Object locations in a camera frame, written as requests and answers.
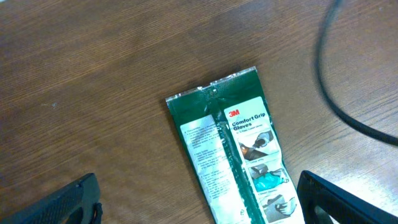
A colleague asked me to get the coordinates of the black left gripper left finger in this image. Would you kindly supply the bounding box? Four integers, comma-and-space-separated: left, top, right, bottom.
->
1, 173, 103, 224

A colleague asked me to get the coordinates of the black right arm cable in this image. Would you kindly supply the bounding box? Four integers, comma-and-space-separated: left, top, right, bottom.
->
314, 0, 398, 147

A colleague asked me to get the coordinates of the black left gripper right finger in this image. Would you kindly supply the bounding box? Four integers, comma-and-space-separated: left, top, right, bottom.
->
297, 170, 397, 223

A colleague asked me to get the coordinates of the green wipes package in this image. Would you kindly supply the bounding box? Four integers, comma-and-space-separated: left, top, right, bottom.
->
166, 67, 304, 223

